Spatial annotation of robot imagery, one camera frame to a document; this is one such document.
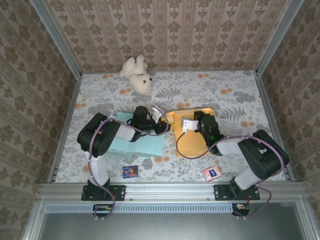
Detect aluminium side rail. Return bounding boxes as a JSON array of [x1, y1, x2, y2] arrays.
[[253, 71, 296, 182], [47, 74, 83, 183]]

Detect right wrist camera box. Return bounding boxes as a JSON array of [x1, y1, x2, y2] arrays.
[[181, 119, 200, 133]]

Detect grey metal panel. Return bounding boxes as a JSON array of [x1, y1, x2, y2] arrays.
[[23, 202, 320, 240]]

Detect orange paper box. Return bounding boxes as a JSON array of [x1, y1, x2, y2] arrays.
[[166, 107, 216, 159]]

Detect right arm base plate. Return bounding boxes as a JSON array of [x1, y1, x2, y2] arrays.
[[213, 184, 261, 202]]

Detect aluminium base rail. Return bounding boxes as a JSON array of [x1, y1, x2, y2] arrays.
[[37, 181, 307, 201]]

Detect red card pack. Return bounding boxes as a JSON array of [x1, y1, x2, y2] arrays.
[[202, 166, 223, 183]]

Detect white plush bear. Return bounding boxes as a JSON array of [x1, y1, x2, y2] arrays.
[[119, 54, 154, 95]]

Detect blue card pack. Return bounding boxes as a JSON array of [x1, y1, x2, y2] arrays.
[[122, 165, 140, 179]]

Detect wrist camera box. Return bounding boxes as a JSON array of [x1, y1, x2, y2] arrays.
[[181, 119, 200, 133], [151, 104, 166, 123]]

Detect light blue paper box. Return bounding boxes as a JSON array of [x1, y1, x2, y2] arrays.
[[106, 111, 166, 159]]

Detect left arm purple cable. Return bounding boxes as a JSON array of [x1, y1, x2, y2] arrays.
[[87, 117, 171, 221]]

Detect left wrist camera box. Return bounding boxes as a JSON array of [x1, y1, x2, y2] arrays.
[[151, 104, 166, 123]]

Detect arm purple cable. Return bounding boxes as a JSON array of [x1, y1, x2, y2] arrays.
[[87, 117, 171, 221], [175, 131, 287, 218]]

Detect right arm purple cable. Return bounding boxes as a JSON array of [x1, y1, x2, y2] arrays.
[[175, 131, 287, 218]]

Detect aluminium corner post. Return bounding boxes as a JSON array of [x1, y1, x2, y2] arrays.
[[255, 0, 305, 76], [29, 0, 83, 78]]

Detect grey slotted cable duct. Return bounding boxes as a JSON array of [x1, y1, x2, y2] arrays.
[[45, 202, 247, 214]]

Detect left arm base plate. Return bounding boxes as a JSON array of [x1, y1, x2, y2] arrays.
[[81, 184, 126, 202]]

